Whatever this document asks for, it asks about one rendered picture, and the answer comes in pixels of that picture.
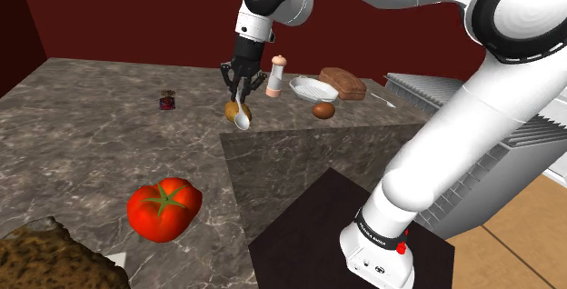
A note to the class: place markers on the brown egg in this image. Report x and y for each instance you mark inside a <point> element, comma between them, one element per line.
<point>324,110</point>

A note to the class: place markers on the dark robot stand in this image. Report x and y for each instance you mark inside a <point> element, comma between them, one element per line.
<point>310,239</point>

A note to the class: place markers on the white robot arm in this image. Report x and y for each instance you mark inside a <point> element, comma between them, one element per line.
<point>447,164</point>

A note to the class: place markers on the red tomato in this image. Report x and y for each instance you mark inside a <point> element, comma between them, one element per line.
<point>165,209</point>

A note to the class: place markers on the grey ridged dish rack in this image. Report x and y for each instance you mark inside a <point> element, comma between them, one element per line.
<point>483,164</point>

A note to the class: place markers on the white pepper mill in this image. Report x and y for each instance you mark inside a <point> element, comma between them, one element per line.
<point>276,76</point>

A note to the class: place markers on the brown rough bread loaf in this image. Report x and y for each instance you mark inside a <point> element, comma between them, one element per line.
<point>53,261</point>

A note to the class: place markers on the white knife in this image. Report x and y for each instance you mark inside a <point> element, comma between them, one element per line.
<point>382,99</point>

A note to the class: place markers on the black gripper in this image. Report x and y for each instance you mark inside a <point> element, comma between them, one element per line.
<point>248,55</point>

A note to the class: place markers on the brown sliced bread loaf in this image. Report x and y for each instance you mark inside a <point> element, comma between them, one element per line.
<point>343,83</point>

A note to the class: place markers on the white spoon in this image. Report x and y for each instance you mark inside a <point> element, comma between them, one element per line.
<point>241,117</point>

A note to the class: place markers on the brown potato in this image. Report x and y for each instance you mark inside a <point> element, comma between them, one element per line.
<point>230,111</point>

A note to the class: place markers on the small dark red jar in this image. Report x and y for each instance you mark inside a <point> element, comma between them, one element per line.
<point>167,100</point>

